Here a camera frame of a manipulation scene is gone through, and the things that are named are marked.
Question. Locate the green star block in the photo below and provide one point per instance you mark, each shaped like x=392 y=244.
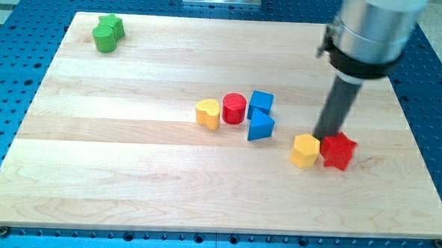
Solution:
x=115 y=23

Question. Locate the red cylinder block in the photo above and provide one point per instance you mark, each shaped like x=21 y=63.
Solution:
x=233 y=108

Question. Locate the wooden board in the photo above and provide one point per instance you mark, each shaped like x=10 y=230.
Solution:
x=111 y=140

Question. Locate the yellow heart block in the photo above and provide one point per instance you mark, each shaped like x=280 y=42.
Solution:
x=208 y=113

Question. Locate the black pusher rod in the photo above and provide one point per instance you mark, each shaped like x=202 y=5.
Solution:
x=342 y=94

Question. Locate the green cylinder block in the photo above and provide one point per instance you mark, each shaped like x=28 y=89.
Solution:
x=104 y=38

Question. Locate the blue cube block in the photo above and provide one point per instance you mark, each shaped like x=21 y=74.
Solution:
x=260 y=100

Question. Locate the red star block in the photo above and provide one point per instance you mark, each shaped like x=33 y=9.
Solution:
x=337 y=151

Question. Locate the blue triangle block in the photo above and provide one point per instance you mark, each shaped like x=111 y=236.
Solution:
x=261 y=125

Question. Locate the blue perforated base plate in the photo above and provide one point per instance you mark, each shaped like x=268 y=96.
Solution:
x=31 y=32

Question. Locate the yellow hexagon block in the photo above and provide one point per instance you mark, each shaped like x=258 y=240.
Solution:
x=305 y=150

